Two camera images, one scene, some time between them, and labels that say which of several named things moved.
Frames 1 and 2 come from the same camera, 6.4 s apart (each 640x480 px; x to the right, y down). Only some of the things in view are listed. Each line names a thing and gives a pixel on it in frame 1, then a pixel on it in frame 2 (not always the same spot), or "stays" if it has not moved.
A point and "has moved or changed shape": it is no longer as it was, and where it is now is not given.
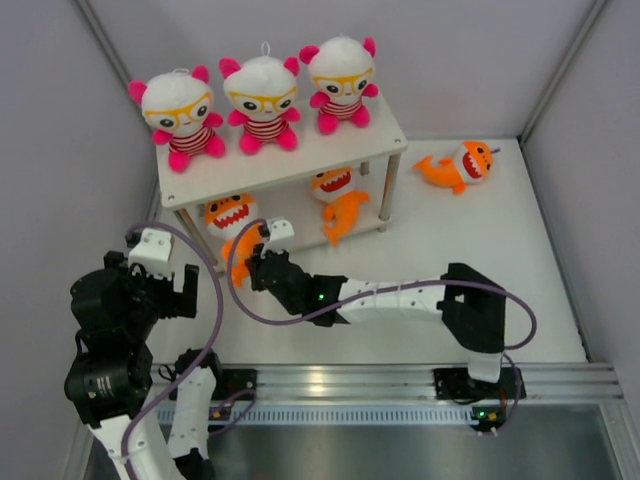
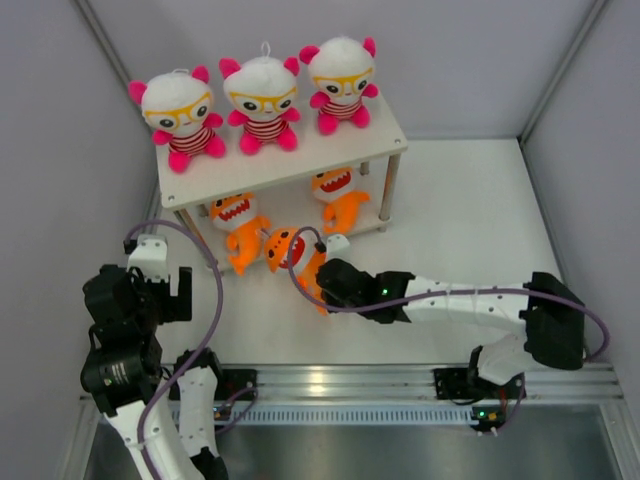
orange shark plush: (225, 214) has moved or changed shape
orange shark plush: (334, 186) stays
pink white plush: (178, 103) stays
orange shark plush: (472, 163) to (307, 265)
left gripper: (177, 304) stays
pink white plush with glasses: (341, 72) stays
